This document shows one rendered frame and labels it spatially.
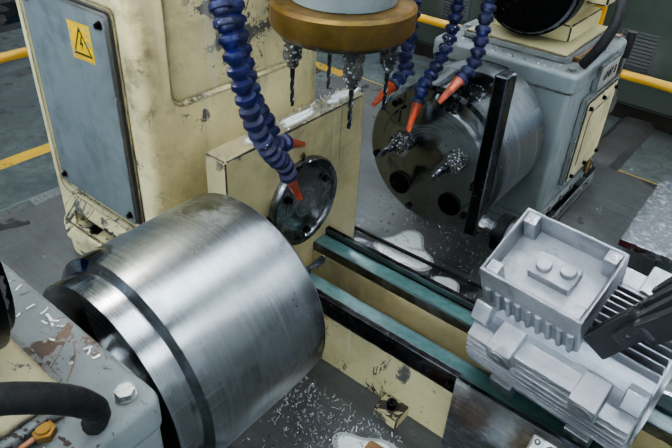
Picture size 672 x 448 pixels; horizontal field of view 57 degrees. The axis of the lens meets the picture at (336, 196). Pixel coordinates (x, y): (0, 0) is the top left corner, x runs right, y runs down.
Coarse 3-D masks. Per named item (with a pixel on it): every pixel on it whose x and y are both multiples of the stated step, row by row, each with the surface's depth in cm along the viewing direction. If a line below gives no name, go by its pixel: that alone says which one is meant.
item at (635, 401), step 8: (480, 304) 71; (488, 304) 71; (472, 312) 72; (480, 312) 71; (488, 312) 71; (480, 320) 71; (488, 320) 71; (632, 384) 63; (632, 392) 61; (640, 392) 61; (648, 392) 62; (624, 400) 62; (632, 400) 61; (640, 400) 61; (648, 400) 60; (624, 408) 62; (632, 408) 61; (640, 408) 61; (640, 416) 61
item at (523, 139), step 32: (480, 96) 96; (384, 128) 106; (416, 128) 101; (448, 128) 97; (480, 128) 94; (512, 128) 98; (384, 160) 109; (416, 160) 104; (448, 160) 96; (512, 160) 98; (416, 192) 107; (448, 192) 102; (448, 224) 107
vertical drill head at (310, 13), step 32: (288, 0) 73; (320, 0) 69; (352, 0) 68; (384, 0) 70; (288, 32) 70; (320, 32) 68; (352, 32) 67; (384, 32) 69; (288, 64) 78; (352, 64) 71; (384, 64) 78; (352, 96) 75; (384, 96) 81
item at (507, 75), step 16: (496, 80) 79; (512, 80) 79; (496, 96) 80; (512, 96) 82; (496, 112) 81; (496, 128) 82; (496, 144) 84; (480, 160) 86; (496, 160) 86; (480, 176) 87; (480, 192) 88; (480, 208) 89; (480, 224) 91
